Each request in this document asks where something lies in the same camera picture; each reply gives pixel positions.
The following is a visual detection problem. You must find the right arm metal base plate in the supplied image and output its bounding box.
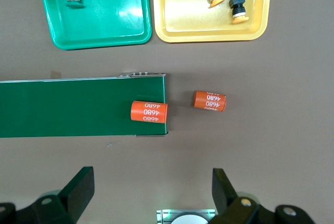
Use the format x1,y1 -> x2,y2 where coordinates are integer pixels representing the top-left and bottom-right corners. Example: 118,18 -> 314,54
156,209 -> 217,224

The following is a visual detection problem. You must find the yellow plastic tray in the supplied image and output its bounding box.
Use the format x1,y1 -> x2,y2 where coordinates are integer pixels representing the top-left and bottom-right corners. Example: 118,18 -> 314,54
151,0 -> 273,43

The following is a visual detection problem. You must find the green conveyor belt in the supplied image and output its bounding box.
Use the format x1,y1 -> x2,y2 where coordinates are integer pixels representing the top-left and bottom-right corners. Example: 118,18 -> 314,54
0,72 -> 169,138

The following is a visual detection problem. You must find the green plastic tray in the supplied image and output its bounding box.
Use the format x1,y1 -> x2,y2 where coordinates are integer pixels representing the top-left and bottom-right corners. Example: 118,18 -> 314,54
35,0 -> 152,51

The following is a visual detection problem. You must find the orange cylinder white print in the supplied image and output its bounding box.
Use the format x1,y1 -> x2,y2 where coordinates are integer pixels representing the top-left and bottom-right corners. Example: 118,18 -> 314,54
193,90 -> 227,112
130,100 -> 169,124

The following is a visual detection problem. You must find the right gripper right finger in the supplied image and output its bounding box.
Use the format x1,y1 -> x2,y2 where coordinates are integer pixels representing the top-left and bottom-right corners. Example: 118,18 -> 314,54
207,168 -> 317,224

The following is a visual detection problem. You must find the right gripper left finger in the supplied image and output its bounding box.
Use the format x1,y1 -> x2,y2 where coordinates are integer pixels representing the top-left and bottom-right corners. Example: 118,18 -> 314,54
0,166 -> 95,224

